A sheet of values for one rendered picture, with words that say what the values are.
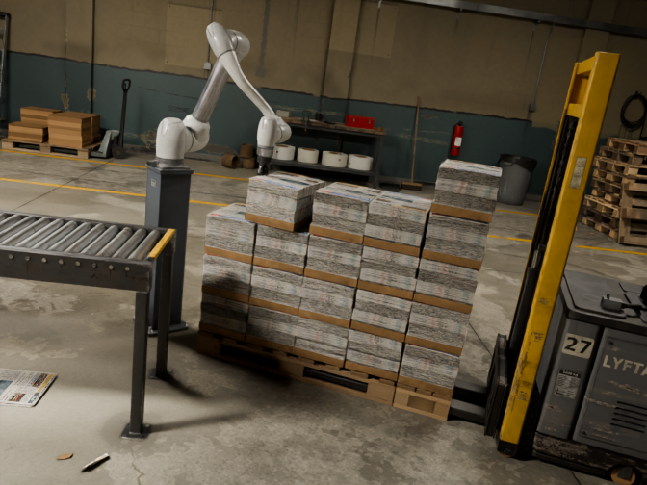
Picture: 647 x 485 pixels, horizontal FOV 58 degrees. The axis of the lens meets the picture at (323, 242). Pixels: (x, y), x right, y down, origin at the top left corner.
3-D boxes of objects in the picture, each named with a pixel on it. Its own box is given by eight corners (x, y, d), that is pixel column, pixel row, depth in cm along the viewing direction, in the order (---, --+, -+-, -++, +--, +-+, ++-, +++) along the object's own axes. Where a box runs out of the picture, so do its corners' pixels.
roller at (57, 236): (79, 230, 280) (79, 220, 279) (38, 261, 235) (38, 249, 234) (68, 229, 279) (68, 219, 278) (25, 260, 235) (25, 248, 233)
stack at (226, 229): (224, 327, 370) (236, 201, 346) (403, 374, 341) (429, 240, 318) (194, 351, 334) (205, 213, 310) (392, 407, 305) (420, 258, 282)
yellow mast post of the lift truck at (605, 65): (499, 429, 281) (594, 53, 232) (518, 434, 279) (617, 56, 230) (499, 439, 273) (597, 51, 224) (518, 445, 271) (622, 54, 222)
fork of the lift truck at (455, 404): (300, 365, 330) (301, 358, 328) (488, 415, 304) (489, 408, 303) (295, 372, 320) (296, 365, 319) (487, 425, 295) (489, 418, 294)
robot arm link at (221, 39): (230, 47, 301) (243, 49, 314) (214, 15, 301) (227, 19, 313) (212, 60, 307) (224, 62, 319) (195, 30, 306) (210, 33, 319)
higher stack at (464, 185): (402, 373, 341) (444, 157, 305) (453, 387, 334) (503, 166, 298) (391, 406, 306) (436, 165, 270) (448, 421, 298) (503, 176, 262)
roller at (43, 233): (65, 228, 279) (65, 218, 278) (21, 259, 234) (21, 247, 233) (55, 227, 279) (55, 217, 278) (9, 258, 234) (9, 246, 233)
